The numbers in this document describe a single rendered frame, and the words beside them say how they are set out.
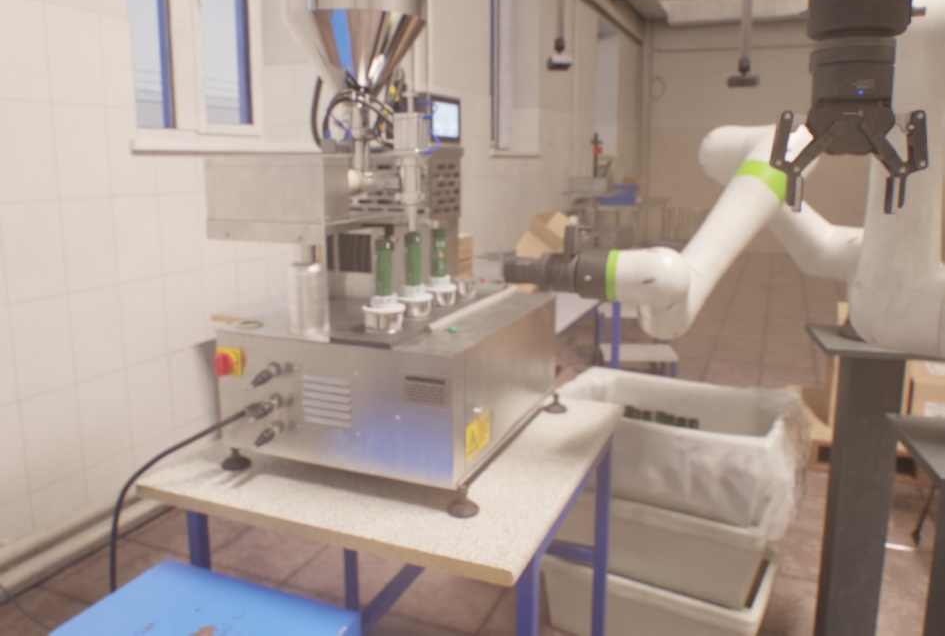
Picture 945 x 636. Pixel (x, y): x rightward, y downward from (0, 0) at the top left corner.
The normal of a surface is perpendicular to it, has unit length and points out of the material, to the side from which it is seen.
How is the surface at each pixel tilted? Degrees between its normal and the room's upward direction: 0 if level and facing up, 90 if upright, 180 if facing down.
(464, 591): 0
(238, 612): 0
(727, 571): 96
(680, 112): 90
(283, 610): 0
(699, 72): 90
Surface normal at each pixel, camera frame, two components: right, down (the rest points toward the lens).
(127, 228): 0.92, 0.06
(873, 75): 0.07, 0.16
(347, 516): 0.00, -0.99
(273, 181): -0.39, 0.15
